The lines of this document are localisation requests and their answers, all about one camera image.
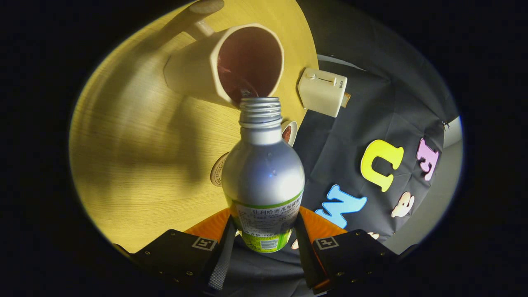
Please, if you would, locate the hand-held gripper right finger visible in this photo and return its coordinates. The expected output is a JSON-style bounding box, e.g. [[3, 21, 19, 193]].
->
[[294, 206, 419, 294]]

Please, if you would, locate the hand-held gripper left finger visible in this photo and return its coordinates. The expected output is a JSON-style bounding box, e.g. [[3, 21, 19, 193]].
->
[[113, 207, 238, 294]]

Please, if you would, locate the round brown coaster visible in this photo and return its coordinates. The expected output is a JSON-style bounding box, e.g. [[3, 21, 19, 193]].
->
[[210, 152, 230, 187]]

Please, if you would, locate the silver juice bottle green label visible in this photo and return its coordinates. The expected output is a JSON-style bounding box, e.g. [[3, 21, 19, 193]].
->
[[222, 97, 306, 253]]

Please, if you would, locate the beige cup with handle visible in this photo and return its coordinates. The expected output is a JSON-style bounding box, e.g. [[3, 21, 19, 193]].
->
[[163, 0, 285, 108]]

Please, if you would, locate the wooden table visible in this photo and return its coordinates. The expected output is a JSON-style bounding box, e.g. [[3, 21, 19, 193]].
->
[[69, 0, 319, 253]]

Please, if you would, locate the black backdrop cloth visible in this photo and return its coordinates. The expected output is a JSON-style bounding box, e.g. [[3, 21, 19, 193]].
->
[[223, 0, 460, 297]]

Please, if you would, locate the small white plate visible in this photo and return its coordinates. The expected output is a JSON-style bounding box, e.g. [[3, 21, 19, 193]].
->
[[281, 120, 298, 148]]

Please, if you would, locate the white toaster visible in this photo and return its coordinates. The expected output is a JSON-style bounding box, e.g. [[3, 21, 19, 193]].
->
[[297, 68, 352, 118]]

